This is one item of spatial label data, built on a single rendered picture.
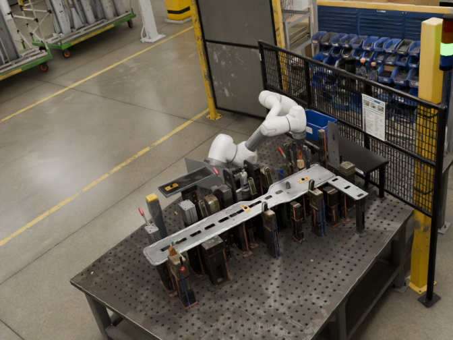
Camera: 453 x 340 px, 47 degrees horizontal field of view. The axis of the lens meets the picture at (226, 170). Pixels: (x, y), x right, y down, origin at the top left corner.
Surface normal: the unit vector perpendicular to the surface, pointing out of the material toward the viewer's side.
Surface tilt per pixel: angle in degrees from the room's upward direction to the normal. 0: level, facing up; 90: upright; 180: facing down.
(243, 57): 88
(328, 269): 0
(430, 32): 90
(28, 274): 0
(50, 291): 0
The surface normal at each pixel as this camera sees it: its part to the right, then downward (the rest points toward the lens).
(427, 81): -0.81, 0.38
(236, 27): -0.65, 0.51
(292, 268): -0.15, -0.83
